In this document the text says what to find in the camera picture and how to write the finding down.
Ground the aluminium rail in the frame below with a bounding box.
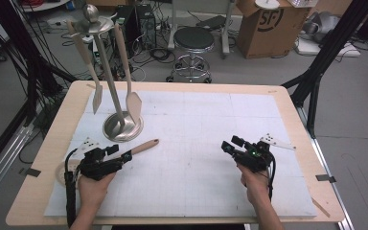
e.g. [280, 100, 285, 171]
[0, 123, 36, 210]
[296, 106, 357, 230]

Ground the black round stool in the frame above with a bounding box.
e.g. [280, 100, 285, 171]
[166, 26, 217, 84]

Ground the person's left hand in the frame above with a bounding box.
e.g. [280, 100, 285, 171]
[77, 172, 117, 209]

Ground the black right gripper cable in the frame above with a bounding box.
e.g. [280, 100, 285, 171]
[265, 156, 278, 203]

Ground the beige slotted spatula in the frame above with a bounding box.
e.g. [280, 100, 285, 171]
[65, 19, 104, 115]

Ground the metal utensil stand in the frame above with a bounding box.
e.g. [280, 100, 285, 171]
[73, 3, 145, 143]

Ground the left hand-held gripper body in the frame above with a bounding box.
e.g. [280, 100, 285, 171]
[71, 137, 124, 182]

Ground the black tape strip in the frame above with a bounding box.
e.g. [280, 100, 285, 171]
[315, 173, 337, 184]
[18, 167, 42, 178]

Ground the beige solid spatula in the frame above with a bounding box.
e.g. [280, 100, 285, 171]
[113, 22, 143, 126]

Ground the brown cardboard box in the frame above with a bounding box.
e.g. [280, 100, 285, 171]
[236, 0, 311, 60]

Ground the white round disc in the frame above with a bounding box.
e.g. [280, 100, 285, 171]
[254, 0, 281, 10]

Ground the black frame post with cables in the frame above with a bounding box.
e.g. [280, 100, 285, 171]
[0, 0, 78, 128]

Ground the person's right hand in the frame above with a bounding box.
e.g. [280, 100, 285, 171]
[238, 163, 271, 206]

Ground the beige perforated skimmer spoon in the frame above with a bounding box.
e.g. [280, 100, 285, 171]
[55, 138, 160, 188]

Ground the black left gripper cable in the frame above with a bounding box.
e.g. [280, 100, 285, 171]
[63, 148, 79, 228]

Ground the black computer tower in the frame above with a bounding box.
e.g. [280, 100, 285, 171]
[114, 5, 142, 52]
[136, 3, 158, 51]

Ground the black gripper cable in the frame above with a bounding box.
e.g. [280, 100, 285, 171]
[265, 156, 278, 203]
[63, 148, 79, 228]

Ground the coil of black cable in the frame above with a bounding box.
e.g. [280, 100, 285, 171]
[148, 47, 176, 64]

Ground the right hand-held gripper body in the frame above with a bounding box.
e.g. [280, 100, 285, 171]
[231, 133, 297, 174]

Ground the grey bag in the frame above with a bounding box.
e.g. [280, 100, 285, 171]
[301, 11, 342, 44]

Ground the white metal stand frame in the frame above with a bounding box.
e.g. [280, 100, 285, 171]
[167, 0, 238, 59]

